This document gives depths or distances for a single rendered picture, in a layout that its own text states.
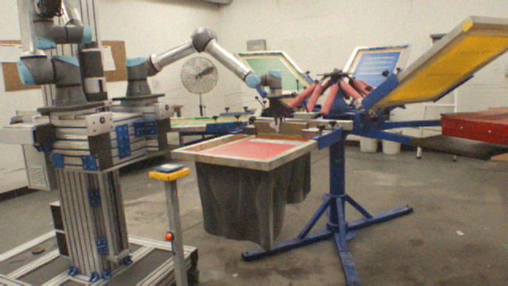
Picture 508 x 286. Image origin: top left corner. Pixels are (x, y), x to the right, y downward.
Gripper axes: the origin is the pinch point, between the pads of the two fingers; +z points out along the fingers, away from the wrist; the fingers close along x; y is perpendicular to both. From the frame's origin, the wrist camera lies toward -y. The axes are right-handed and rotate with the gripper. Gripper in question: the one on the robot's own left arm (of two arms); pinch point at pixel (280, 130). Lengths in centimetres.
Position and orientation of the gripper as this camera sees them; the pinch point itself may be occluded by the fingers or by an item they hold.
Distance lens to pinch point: 217.5
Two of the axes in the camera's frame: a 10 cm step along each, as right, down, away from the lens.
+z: 0.5, 9.8, 1.9
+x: -5.7, 1.9, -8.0
